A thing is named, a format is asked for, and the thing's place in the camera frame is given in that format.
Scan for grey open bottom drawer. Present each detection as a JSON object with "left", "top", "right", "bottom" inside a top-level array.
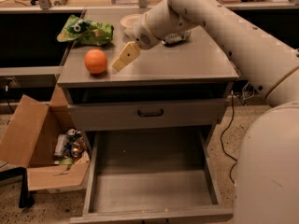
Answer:
[{"left": 70, "top": 127, "right": 233, "bottom": 224}]

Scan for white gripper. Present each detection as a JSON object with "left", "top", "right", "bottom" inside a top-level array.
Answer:
[{"left": 112, "top": 13, "right": 161, "bottom": 72}]

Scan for green chip bag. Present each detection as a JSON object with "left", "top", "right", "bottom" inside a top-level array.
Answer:
[{"left": 57, "top": 15, "right": 114, "bottom": 46}]

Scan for black power cable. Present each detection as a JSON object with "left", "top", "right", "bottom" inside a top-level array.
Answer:
[{"left": 220, "top": 91, "right": 238, "bottom": 185}]

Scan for brown cardboard box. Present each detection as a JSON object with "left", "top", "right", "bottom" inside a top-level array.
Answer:
[{"left": 0, "top": 87, "right": 89, "bottom": 193}]

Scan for crushed silver soda can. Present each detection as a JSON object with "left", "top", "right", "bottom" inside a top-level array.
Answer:
[{"left": 162, "top": 31, "right": 192, "bottom": 46}]

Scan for grey drawer cabinet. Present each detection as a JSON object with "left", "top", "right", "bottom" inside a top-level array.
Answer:
[{"left": 57, "top": 7, "right": 240, "bottom": 147}]

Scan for white paper bowl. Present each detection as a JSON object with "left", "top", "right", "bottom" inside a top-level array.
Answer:
[{"left": 121, "top": 14, "right": 141, "bottom": 35}]

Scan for black stool leg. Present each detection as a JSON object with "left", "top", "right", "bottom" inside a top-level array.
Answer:
[{"left": 0, "top": 167, "right": 35, "bottom": 208}]

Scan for cans in cardboard box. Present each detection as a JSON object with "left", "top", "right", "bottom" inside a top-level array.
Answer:
[{"left": 53, "top": 129, "right": 90, "bottom": 165}]

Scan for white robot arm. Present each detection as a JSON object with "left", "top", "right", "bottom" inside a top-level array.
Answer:
[{"left": 112, "top": 0, "right": 299, "bottom": 224}]

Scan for grey middle drawer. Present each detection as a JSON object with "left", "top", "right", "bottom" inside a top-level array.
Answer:
[{"left": 68, "top": 99, "right": 226, "bottom": 132}]

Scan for orange ball fruit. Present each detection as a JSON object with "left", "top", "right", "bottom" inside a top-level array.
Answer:
[{"left": 84, "top": 49, "right": 107, "bottom": 75}]

